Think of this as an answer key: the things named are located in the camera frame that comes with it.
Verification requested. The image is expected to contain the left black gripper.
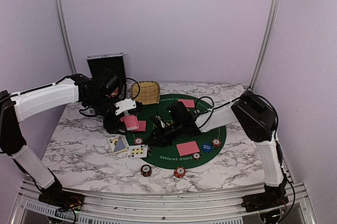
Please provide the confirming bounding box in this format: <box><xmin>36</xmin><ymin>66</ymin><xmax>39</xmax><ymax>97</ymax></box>
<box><xmin>85</xmin><ymin>94</ymin><xmax>128</xmax><ymax>135</ymax></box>

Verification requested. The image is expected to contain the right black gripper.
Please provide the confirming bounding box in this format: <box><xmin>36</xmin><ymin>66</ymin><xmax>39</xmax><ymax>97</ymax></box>
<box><xmin>144</xmin><ymin>121</ymin><xmax>184</xmax><ymax>147</ymax></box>

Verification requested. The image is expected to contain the dealt card top seat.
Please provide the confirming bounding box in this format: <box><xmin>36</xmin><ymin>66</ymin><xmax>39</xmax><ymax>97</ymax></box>
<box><xmin>179</xmin><ymin>99</ymin><xmax>195</xmax><ymax>108</ymax></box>

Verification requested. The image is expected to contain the dealt card seat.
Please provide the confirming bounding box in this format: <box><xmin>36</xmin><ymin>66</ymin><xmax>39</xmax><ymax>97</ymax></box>
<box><xmin>179</xmin><ymin>99</ymin><xmax>195</xmax><ymax>108</ymax></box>
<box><xmin>132</xmin><ymin>120</ymin><xmax>146</xmax><ymax>133</ymax></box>
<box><xmin>176</xmin><ymin>141</ymin><xmax>200</xmax><ymax>157</ymax></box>

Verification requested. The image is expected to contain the dealt card bottom seat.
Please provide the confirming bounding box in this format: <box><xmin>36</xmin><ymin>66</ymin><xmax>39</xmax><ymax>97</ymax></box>
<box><xmin>176</xmin><ymin>141</ymin><xmax>200</xmax><ymax>157</ymax></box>

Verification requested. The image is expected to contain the blue small blind button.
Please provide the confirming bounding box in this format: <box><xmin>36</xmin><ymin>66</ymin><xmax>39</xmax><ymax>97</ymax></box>
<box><xmin>201</xmin><ymin>143</ymin><xmax>213</xmax><ymax>153</ymax></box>

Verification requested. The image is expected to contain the red playing card deck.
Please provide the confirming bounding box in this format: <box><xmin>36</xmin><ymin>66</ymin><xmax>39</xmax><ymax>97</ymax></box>
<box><xmin>120</xmin><ymin>115</ymin><xmax>139</xmax><ymax>131</ymax></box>

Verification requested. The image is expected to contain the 100 chip stack bottom mat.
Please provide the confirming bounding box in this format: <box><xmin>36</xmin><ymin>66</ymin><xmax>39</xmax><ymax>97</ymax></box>
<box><xmin>192</xmin><ymin>152</ymin><xmax>202</xmax><ymax>160</ymax></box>

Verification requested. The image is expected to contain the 5 chip stack mat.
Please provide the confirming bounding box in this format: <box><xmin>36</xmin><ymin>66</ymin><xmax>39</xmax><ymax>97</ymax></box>
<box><xmin>212</xmin><ymin>138</ymin><xmax>222</xmax><ymax>147</ymax></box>

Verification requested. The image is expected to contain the red tan 5 chip stack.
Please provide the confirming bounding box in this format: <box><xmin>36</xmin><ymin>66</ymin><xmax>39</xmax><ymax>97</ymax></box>
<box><xmin>174</xmin><ymin>166</ymin><xmax>186</xmax><ymax>178</ymax></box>

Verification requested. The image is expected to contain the face-up six of spades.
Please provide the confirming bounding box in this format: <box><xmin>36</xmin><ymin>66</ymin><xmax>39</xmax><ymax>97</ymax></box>
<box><xmin>127</xmin><ymin>145</ymin><xmax>148</xmax><ymax>158</ymax></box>

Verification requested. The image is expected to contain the black red 100 chip stack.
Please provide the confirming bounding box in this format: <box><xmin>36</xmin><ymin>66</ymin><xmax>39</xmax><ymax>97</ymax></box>
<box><xmin>141</xmin><ymin>165</ymin><xmax>152</xmax><ymax>177</ymax></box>

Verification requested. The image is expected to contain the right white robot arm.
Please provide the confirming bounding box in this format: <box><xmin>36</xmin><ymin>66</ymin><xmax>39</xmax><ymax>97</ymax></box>
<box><xmin>145</xmin><ymin>91</ymin><xmax>285</xmax><ymax>207</ymax></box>

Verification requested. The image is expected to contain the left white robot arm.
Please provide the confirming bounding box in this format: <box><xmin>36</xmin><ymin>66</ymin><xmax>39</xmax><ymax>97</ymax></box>
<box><xmin>1</xmin><ymin>70</ymin><xmax>120</xmax><ymax>206</ymax></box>

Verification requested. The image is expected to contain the boxed card deck in case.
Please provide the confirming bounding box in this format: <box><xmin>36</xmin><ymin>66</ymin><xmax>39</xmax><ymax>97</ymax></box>
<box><xmin>111</xmin><ymin>88</ymin><xmax>118</xmax><ymax>97</ymax></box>

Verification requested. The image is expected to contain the right chip row in case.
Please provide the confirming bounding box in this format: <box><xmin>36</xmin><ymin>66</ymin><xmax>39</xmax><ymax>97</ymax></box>
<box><xmin>117</xmin><ymin>83</ymin><xmax>126</xmax><ymax>100</ymax></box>

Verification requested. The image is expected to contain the round green poker mat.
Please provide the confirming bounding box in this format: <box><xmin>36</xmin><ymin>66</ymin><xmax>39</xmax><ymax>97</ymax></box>
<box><xmin>126</xmin><ymin>94</ymin><xmax>227</xmax><ymax>170</ymax></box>

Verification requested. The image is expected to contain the aluminium poker case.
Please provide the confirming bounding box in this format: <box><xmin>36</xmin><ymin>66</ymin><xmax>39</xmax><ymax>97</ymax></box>
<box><xmin>86</xmin><ymin>52</ymin><xmax>126</xmax><ymax>101</ymax></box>

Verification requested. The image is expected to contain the playing card box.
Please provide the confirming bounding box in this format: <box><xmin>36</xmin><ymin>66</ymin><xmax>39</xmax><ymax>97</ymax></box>
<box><xmin>108</xmin><ymin>135</ymin><xmax>128</xmax><ymax>156</ymax></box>

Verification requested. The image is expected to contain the woven bamboo basket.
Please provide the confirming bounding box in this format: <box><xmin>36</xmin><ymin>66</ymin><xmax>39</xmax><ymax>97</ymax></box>
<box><xmin>131</xmin><ymin>81</ymin><xmax>161</xmax><ymax>105</ymax></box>

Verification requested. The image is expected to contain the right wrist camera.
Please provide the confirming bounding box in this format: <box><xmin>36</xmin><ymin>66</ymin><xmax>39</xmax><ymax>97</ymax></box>
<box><xmin>166</xmin><ymin>101</ymin><xmax>192</xmax><ymax>125</ymax></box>

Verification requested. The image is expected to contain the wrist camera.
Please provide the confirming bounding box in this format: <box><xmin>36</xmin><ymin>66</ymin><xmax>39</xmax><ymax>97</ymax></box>
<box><xmin>166</xmin><ymin>101</ymin><xmax>192</xmax><ymax>125</ymax></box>
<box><xmin>114</xmin><ymin>98</ymin><xmax>136</xmax><ymax>116</ymax></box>

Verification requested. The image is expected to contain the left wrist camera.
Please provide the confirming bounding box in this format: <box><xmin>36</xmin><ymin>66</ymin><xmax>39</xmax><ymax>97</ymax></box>
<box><xmin>114</xmin><ymin>98</ymin><xmax>136</xmax><ymax>116</ymax></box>

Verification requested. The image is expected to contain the aluminium front rail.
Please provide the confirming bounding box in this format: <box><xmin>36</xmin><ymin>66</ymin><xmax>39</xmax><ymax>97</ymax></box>
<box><xmin>10</xmin><ymin>181</ymin><xmax>317</xmax><ymax>223</ymax></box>

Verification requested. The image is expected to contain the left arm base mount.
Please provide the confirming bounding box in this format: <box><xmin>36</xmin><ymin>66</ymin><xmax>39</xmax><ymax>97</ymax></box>
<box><xmin>38</xmin><ymin>187</ymin><xmax>84</xmax><ymax>210</ymax></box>

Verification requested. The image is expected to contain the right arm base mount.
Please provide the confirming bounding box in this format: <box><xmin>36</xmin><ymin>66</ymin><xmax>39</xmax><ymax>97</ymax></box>
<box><xmin>241</xmin><ymin>192</ymin><xmax>289</xmax><ymax>212</ymax></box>

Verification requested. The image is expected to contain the left aluminium frame post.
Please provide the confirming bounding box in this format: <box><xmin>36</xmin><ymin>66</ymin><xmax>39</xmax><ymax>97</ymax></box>
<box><xmin>54</xmin><ymin>0</ymin><xmax>77</xmax><ymax>74</ymax></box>

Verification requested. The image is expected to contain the aluminium frame post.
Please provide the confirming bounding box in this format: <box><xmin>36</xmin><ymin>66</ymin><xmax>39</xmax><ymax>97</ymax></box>
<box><xmin>54</xmin><ymin>0</ymin><xmax>77</xmax><ymax>74</ymax></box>
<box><xmin>248</xmin><ymin>0</ymin><xmax>280</xmax><ymax>90</ymax></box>

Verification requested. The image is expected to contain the right aluminium frame post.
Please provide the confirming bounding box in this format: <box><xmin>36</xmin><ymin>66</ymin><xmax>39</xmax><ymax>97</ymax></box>
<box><xmin>248</xmin><ymin>0</ymin><xmax>280</xmax><ymax>90</ymax></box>

